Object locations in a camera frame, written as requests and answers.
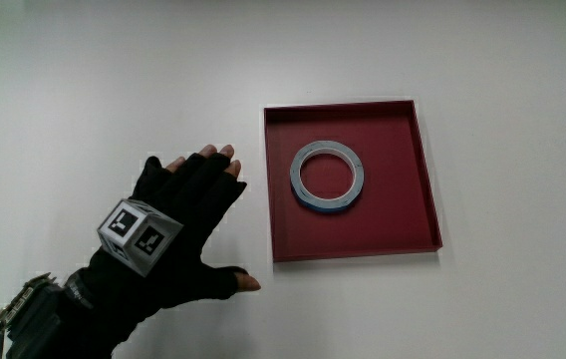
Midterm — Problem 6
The person's left hand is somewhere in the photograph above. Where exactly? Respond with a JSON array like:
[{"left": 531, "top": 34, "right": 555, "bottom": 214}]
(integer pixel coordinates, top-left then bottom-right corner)
[{"left": 79, "top": 144, "right": 263, "bottom": 326}]

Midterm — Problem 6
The blue tape roll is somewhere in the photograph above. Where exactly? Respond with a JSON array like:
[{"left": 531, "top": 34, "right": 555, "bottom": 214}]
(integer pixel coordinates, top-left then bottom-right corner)
[{"left": 289, "top": 140, "right": 366, "bottom": 214}]

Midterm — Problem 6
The black forearm sensor module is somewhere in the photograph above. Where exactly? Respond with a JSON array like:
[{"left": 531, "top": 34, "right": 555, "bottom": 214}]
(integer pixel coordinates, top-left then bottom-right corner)
[{"left": 0, "top": 271, "right": 68, "bottom": 359}]

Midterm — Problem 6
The person's left forearm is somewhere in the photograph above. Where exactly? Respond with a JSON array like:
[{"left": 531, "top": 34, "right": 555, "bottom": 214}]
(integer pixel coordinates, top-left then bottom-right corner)
[{"left": 38, "top": 266, "right": 138, "bottom": 359}]

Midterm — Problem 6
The dark red square tray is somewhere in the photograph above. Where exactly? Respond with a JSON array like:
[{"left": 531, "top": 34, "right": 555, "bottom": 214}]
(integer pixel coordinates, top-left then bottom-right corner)
[{"left": 263, "top": 99, "right": 444, "bottom": 263}]

